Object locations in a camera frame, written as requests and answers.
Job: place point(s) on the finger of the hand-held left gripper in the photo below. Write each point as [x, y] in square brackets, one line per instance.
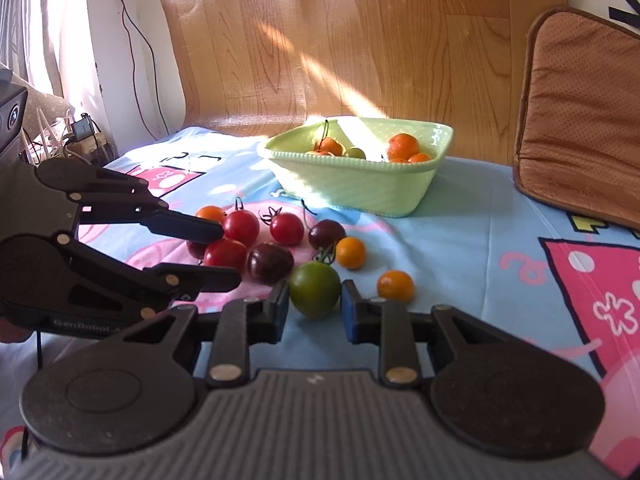
[215, 280]
[190, 230]

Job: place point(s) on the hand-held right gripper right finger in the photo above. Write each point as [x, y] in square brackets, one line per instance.
[352, 312]

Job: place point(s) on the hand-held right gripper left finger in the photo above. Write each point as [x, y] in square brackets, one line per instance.
[280, 310]

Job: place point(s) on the dark purple cherry tomato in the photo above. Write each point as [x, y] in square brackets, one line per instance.
[326, 234]
[270, 262]
[195, 250]

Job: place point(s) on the red cherry tomato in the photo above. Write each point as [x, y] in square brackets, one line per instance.
[225, 254]
[241, 227]
[287, 230]

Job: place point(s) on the green tomato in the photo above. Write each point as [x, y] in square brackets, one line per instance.
[314, 290]
[356, 153]

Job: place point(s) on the light green bowl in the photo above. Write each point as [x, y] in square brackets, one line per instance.
[350, 185]

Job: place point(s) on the mandarin with stem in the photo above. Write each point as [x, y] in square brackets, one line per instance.
[330, 147]

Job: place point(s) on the large mandarin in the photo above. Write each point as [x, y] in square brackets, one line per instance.
[403, 146]

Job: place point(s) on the black power adapter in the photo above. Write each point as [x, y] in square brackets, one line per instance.
[82, 129]

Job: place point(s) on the dotted white cloth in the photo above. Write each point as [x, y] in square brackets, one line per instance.
[50, 107]

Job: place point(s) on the wood-grain vinyl sheet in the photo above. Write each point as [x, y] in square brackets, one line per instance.
[350, 35]

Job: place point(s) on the white curtain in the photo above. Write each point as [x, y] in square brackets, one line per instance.
[45, 20]

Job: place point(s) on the brown seat cushion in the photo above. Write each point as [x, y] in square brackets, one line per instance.
[585, 110]

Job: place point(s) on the black tape cross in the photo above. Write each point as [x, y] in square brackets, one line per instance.
[625, 10]

